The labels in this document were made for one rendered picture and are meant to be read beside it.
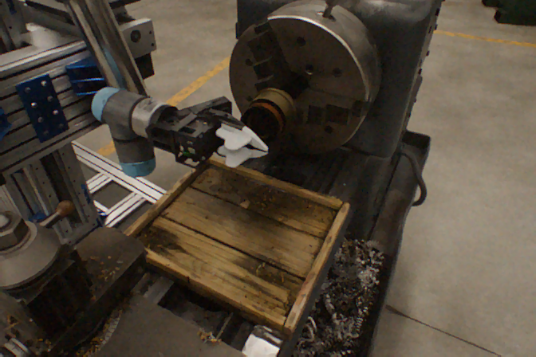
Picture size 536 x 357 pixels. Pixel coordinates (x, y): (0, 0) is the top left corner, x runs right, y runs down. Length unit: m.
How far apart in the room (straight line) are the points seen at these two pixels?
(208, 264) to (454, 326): 1.29
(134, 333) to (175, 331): 0.05
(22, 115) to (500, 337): 1.82
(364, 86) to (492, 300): 1.40
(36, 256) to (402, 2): 0.76
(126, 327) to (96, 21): 0.55
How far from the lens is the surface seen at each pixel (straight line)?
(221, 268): 0.70
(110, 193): 1.93
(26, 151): 1.18
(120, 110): 0.74
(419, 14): 0.85
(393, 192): 1.41
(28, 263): 0.46
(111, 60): 0.84
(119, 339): 0.57
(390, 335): 1.70
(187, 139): 0.62
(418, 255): 1.97
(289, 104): 0.70
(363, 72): 0.73
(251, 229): 0.75
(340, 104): 0.73
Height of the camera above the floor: 1.46
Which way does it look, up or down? 38 degrees down
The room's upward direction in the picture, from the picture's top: straight up
